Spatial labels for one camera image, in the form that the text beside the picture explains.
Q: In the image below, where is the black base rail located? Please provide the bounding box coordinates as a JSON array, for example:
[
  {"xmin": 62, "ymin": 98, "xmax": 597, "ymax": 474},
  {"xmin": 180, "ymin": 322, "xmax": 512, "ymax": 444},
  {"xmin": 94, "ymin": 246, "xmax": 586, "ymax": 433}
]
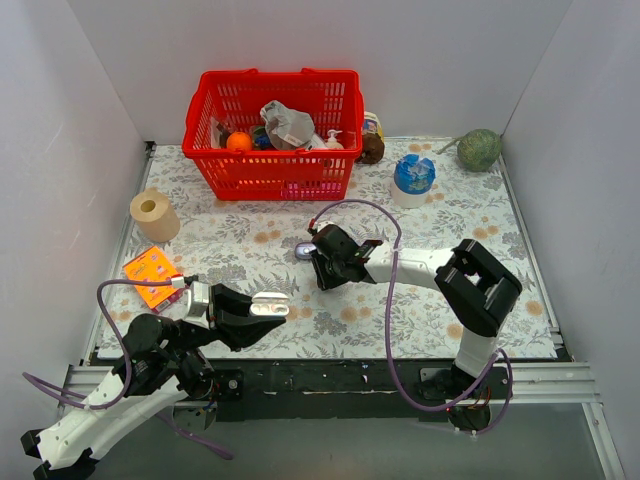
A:
[{"xmin": 187, "ymin": 359, "xmax": 492, "ymax": 432}]

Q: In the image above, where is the grey crumpled bag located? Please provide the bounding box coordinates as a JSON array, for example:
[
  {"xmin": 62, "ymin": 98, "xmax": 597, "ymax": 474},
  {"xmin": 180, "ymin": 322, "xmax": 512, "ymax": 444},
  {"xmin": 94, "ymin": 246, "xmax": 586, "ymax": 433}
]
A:
[{"xmin": 260, "ymin": 100, "xmax": 315, "ymax": 151}]

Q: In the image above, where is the green melon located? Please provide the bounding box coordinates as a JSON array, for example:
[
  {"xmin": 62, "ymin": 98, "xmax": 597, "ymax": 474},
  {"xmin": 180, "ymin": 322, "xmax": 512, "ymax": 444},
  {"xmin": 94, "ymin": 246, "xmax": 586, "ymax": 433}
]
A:
[{"xmin": 437, "ymin": 129, "xmax": 502, "ymax": 172}]

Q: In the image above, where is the orange fruit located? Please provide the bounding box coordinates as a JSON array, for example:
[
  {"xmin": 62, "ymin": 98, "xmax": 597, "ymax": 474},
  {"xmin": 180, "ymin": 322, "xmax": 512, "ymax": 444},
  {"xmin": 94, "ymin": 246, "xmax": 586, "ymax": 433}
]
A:
[{"xmin": 226, "ymin": 131, "xmax": 253, "ymax": 152}]

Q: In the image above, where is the red plastic shopping basket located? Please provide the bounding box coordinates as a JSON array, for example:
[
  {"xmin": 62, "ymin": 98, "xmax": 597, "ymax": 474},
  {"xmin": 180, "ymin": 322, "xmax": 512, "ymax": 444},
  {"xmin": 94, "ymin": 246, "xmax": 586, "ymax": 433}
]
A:
[{"xmin": 182, "ymin": 68, "xmax": 364, "ymax": 201}]

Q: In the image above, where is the floral table mat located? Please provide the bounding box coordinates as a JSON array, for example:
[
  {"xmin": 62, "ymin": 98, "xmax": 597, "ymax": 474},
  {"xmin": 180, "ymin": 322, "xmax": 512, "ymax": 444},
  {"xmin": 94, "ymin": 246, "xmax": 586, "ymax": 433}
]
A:
[{"xmin": 97, "ymin": 137, "xmax": 559, "ymax": 360}]

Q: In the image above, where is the white pump bottle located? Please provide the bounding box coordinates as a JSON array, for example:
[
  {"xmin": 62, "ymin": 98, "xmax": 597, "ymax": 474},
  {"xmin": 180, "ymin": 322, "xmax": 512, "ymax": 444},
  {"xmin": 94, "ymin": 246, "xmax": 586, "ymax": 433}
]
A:
[{"xmin": 325, "ymin": 129, "xmax": 344, "ymax": 150}]

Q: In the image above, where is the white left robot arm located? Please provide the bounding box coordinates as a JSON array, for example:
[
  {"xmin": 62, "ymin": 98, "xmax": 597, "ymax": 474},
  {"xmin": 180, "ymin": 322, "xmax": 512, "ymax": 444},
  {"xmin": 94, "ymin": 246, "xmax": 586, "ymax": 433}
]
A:
[{"xmin": 21, "ymin": 275, "xmax": 289, "ymax": 479}]

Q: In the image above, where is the purple earbud charging case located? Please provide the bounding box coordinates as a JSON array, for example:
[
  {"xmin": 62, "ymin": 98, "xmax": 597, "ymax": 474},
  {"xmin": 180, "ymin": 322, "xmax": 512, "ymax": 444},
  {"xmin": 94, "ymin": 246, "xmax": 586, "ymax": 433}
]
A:
[{"xmin": 294, "ymin": 242, "xmax": 316, "ymax": 261}]

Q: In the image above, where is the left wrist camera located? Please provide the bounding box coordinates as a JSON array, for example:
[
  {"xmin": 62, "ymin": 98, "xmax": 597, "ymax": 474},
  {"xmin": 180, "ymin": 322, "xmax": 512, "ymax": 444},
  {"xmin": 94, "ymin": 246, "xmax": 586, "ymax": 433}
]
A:
[{"xmin": 171, "ymin": 275, "xmax": 210, "ymax": 329}]

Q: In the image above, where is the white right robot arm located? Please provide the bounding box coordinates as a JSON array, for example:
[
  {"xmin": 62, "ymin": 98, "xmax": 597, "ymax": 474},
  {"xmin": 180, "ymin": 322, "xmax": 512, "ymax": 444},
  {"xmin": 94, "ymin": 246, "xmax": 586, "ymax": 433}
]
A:
[{"xmin": 310, "ymin": 224, "xmax": 522, "ymax": 398}]

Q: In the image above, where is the brown jar with label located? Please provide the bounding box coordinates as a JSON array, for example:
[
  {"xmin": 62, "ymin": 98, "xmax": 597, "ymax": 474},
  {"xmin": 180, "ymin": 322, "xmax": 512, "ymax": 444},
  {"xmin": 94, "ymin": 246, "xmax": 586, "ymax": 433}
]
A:
[{"xmin": 356, "ymin": 111, "xmax": 385, "ymax": 165}]

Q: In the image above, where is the blue lidded white jar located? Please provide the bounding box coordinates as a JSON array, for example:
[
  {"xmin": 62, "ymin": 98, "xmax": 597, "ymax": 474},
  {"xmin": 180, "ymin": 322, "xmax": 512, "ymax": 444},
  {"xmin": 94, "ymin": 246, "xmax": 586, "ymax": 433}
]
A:
[{"xmin": 390, "ymin": 154, "xmax": 436, "ymax": 209}]

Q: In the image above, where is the orange snack box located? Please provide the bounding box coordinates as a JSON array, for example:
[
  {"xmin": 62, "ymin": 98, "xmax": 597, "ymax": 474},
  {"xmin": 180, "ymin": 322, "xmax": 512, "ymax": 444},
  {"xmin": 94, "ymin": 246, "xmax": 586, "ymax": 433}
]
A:
[{"xmin": 123, "ymin": 246, "xmax": 185, "ymax": 313}]

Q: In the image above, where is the beige paper roll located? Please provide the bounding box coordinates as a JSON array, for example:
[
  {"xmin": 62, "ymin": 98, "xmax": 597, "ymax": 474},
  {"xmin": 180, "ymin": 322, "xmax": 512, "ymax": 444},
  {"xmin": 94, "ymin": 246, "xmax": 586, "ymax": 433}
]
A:
[{"xmin": 130, "ymin": 187, "xmax": 180, "ymax": 243}]

